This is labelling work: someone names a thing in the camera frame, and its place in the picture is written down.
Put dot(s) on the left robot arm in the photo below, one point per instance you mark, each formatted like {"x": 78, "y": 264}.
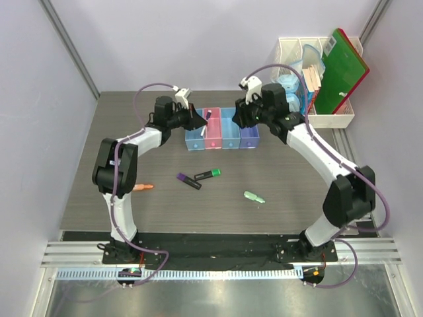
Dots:
{"x": 115, "y": 172}

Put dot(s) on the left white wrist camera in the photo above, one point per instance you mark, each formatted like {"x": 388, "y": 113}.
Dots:
{"x": 182, "y": 95}

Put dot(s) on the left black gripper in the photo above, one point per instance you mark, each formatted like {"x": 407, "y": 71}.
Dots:
{"x": 193, "y": 120}

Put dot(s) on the clear blue zip bag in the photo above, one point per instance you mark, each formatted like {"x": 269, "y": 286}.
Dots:
{"x": 310, "y": 57}

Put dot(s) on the pink drawer box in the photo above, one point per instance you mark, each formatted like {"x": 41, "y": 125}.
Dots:
{"x": 213, "y": 132}

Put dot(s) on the green plastic folder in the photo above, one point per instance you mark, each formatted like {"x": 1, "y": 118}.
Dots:
{"x": 327, "y": 98}

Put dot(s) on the slotted cable duct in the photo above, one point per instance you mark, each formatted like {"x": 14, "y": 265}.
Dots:
{"x": 131, "y": 274}

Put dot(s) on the corner aluminium post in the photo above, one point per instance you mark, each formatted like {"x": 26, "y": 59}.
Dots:
{"x": 373, "y": 20}
{"x": 69, "y": 46}

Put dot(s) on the purple drawer box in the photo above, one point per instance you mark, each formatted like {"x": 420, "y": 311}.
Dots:
{"x": 250, "y": 138}

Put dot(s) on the purple cap black highlighter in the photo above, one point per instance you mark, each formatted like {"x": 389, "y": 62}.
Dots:
{"x": 187, "y": 180}

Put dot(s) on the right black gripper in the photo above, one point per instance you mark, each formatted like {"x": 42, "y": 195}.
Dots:
{"x": 241, "y": 115}

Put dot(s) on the orange mini highlighter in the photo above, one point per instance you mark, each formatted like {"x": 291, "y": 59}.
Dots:
{"x": 141, "y": 187}

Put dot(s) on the white plastic organizer basket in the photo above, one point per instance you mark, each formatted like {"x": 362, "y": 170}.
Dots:
{"x": 287, "y": 50}

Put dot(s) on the green cap black highlighter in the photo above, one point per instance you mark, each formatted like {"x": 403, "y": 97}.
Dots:
{"x": 207, "y": 174}

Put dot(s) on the wooden sticks bundle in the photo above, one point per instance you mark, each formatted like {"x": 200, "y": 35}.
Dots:
{"x": 312, "y": 78}

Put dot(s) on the blue red card box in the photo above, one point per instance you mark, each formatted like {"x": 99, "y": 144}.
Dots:
{"x": 307, "y": 100}

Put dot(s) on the light green mini highlighter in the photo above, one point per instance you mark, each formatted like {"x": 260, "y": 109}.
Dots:
{"x": 253, "y": 197}

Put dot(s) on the right corner aluminium post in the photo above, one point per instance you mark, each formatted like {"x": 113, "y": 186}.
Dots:
{"x": 373, "y": 20}

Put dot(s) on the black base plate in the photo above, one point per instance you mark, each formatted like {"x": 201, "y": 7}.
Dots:
{"x": 216, "y": 252}

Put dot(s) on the lower blue tape dispenser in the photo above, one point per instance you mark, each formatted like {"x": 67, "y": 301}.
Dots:
{"x": 293, "y": 102}

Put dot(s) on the light blue drawer box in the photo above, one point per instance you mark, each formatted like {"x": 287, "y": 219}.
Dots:
{"x": 194, "y": 140}

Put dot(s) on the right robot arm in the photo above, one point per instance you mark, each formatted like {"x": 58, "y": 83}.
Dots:
{"x": 350, "y": 193}

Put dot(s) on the left corner aluminium post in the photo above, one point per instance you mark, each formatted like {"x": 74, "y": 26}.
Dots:
{"x": 69, "y": 46}

